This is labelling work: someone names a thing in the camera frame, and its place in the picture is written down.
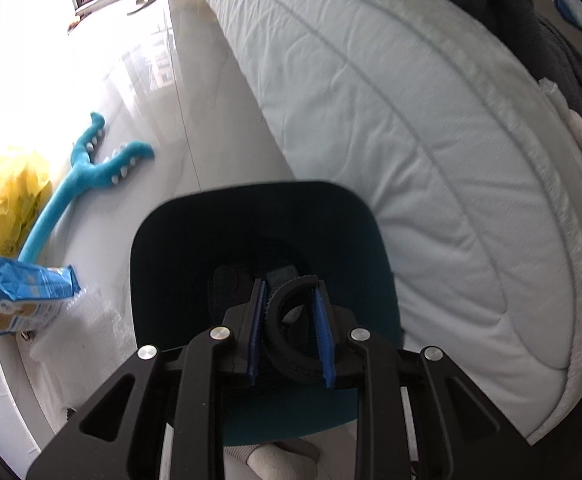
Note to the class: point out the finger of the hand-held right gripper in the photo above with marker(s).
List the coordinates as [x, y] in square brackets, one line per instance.
[566, 9]

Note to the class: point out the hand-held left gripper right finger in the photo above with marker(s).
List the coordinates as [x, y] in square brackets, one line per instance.
[323, 340]

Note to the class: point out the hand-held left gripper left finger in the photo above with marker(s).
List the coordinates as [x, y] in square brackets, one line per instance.
[258, 335]

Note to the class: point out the dark teal waste bin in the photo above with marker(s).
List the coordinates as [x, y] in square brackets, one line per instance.
[181, 260]

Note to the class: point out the dark grey fleece blanket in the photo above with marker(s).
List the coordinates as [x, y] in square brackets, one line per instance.
[561, 60]

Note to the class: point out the person's foot in white sock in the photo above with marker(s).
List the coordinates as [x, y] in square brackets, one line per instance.
[271, 462]

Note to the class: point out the clear bubble wrap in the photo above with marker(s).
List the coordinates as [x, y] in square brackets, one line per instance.
[86, 340]

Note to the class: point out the white bed mattress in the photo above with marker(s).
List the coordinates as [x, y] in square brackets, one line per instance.
[396, 135]

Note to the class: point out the blue plush toy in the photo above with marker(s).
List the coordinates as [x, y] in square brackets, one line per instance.
[86, 172]

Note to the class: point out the blue snack packet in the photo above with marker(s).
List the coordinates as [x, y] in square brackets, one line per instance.
[16, 290]

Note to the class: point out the yellow plastic bag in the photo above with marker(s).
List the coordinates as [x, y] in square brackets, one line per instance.
[6, 195]

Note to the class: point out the grey slipper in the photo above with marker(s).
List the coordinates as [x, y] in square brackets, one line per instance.
[143, 3]

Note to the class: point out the small brown toy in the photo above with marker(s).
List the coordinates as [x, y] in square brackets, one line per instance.
[75, 23]

